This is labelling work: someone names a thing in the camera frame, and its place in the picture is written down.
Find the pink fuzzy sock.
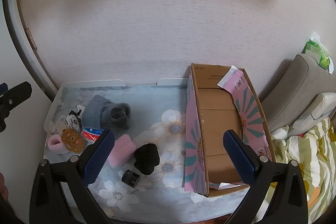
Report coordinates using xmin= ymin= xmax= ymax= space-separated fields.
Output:
xmin=47 ymin=134 xmax=69 ymax=155

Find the brown bear fuzzy sock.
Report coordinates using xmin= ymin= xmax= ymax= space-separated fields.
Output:
xmin=61 ymin=128 xmax=85 ymax=153

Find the red blue floss pick box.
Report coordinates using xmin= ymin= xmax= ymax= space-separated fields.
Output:
xmin=81 ymin=128 xmax=104 ymax=142

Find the grey fuzzy sock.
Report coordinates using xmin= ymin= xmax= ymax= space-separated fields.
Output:
xmin=81 ymin=95 xmax=131 ymax=130

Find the pink fuzzy towel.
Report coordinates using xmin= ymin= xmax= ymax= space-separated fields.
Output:
xmin=108 ymin=134 xmax=137 ymax=168

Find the black fuzzy sock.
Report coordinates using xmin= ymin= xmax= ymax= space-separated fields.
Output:
xmin=134 ymin=143 xmax=160 ymax=176

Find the green striped floral blanket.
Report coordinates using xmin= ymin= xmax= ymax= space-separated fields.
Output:
xmin=271 ymin=117 xmax=335 ymax=223

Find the white table tray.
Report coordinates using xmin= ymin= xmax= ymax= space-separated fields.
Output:
xmin=43 ymin=78 xmax=190 ymax=135

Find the small black jar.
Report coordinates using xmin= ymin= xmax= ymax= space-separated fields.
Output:
xmin=121 ymin=169 xmax=141 ymax=188

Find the floral blue table mat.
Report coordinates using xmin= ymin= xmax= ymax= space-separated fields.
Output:
xmin=43 ymin=84 xmax=253 ymax=224

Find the white pillow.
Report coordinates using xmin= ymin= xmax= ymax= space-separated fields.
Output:
xmin=288 ymin=92 xmax=335 ymax=137

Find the pink patterned cardboard box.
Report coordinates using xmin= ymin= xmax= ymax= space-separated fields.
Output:
xmin=183 ymin=64 xmax=275 ymax=197

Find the grey upholstered headboard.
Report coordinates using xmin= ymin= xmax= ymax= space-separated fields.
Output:
xmin=261 ymin=53 xmax=335 ymax=132

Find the green tissue pack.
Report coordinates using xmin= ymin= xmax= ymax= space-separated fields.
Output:
xmin=302 ymin=31 xmax=334 ymax=75

